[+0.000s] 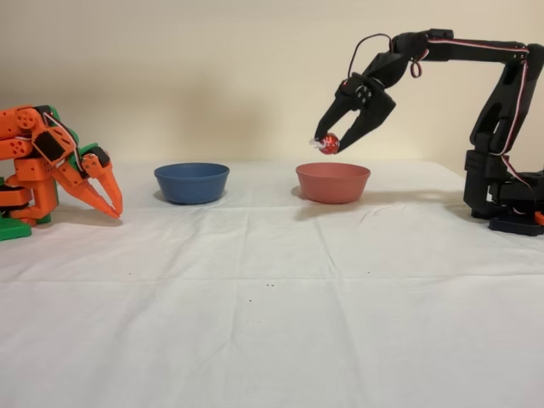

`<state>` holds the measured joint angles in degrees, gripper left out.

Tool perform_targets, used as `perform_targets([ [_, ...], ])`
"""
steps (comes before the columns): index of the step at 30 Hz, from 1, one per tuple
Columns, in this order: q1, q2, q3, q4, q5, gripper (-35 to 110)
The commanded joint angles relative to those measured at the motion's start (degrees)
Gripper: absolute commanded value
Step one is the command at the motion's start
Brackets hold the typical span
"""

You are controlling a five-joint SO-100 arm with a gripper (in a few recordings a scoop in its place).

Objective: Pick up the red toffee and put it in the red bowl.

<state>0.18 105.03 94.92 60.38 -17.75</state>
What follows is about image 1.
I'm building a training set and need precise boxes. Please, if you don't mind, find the white tablecloth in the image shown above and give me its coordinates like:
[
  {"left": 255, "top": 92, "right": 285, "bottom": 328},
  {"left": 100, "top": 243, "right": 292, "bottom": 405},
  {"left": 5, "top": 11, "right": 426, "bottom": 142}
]
[{"left": 0, "top": 159, "right": 544, "bottom": 408}]

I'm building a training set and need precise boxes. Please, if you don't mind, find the blue bowl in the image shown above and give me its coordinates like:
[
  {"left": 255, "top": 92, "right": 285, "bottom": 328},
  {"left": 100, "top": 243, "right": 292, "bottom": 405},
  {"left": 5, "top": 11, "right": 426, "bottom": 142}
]
[{"left": 153, "top": 162, "right": 231, "bottom": 206}]

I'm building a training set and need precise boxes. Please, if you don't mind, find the red candy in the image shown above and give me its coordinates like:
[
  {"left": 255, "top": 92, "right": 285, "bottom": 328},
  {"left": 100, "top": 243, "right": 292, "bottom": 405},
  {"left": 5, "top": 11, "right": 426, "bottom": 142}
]
[{"left": 309, "top": 132, "right": 341, "bottom": 156}]

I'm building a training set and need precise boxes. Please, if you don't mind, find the red bowl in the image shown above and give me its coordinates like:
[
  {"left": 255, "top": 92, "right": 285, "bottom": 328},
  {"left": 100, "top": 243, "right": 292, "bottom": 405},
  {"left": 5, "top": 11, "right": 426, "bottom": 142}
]
[{"left": 295, "top": 162, "right": 371, "bottom": 205}]

